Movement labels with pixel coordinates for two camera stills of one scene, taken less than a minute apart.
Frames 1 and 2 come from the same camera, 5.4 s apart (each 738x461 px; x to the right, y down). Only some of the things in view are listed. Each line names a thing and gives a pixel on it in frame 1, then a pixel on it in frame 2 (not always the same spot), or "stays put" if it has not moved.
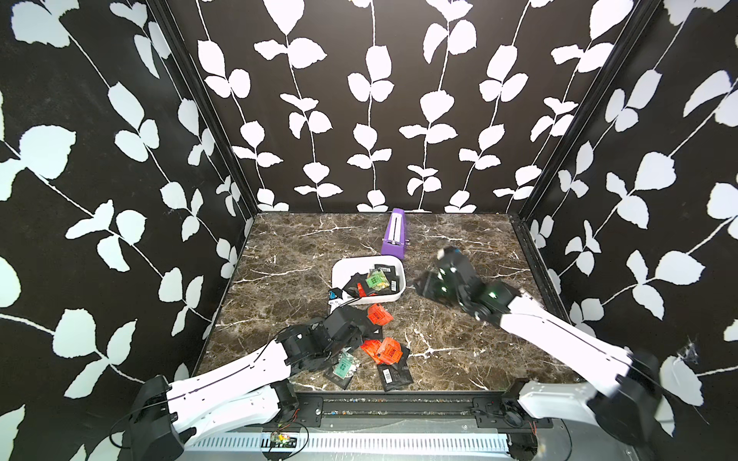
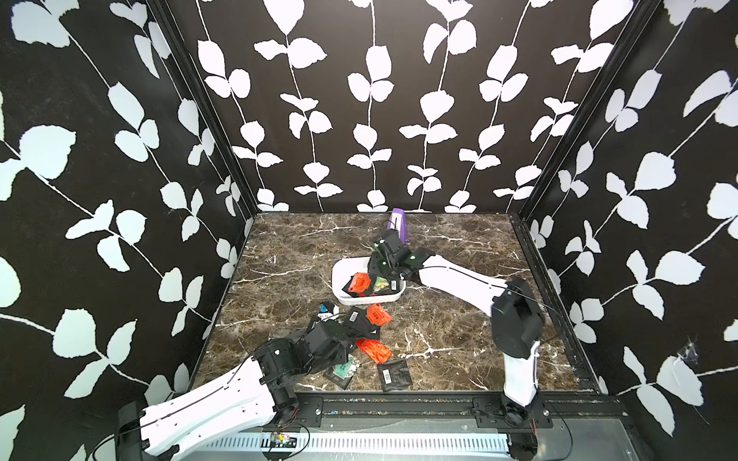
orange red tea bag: (389, 352) -> (359, 282)
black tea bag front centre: (395, 376) stays put
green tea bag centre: (378, 280) stays put
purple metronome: (395, 237) stays put
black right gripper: (428, 285) -> (375, 258)
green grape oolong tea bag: (345, 365) stays put
